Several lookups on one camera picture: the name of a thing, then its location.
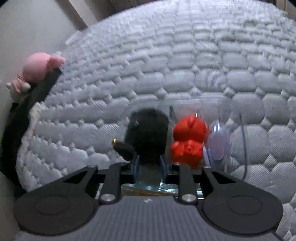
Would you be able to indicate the red toy figure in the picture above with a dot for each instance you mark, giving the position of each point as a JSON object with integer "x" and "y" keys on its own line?
{"x": 188, "y": 134}

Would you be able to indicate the clear capsule with purple toy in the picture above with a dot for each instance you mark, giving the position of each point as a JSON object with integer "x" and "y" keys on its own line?
{"x": 217, "y": 145}

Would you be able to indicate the clear glass container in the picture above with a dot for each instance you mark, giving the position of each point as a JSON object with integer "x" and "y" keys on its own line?
{"x": 207, "y": 108}

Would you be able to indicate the black garment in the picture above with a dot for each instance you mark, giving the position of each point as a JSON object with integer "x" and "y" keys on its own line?
{"x": 16, "y": 126}

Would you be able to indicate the yellow container lid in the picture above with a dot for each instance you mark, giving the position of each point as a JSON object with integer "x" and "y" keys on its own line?
{"x": 135, "y": 191}

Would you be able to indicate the black plush toy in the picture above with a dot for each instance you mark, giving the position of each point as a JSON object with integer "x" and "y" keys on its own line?
{"x": 145, "y": 137}

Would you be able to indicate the grey quilted mattress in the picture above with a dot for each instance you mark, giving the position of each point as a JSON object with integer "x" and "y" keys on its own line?
{"x": 244, "y": 50}

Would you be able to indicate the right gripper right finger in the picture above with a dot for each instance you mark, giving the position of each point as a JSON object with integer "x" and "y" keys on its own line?
{"x": 180, "y": 175}

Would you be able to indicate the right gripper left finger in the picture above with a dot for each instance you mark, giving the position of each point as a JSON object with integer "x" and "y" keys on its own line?
{"x": 117, "y": 175}

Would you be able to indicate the pink plush pig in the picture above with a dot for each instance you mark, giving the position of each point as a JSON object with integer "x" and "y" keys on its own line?
{"x": 34, "y": 70}

